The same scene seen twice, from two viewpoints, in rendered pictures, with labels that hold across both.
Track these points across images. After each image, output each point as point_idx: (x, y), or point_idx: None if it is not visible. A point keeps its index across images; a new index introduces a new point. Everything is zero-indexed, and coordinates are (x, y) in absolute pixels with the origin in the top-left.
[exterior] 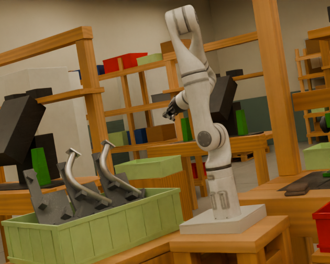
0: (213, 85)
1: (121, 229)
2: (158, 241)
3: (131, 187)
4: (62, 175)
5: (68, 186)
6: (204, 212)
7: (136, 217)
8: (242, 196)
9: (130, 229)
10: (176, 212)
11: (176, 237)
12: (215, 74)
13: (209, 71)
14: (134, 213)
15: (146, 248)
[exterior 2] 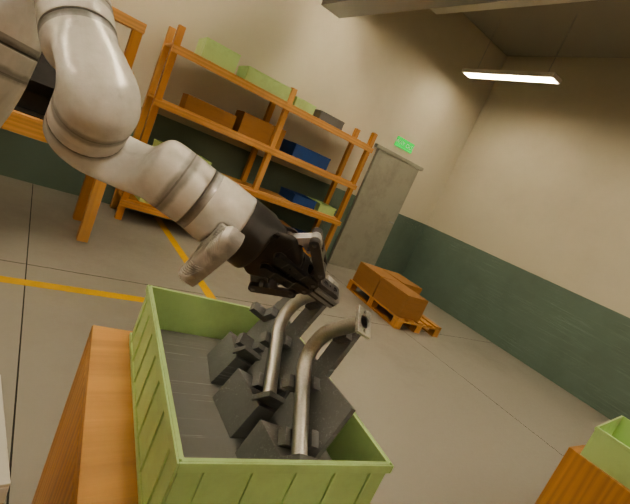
0: (49, 116)
1: (145, 372)
2: (108, 451)
3: (294, 422)
4: (305, 307)
5: (290, 324)
6: None
7: (151, 388)
8: None
9: (144, 391)
10: (155, 493)
11: (89, 482)
12: (56, 65)
13: (44, 46)
14: (154, 378)
15: (98, 421)
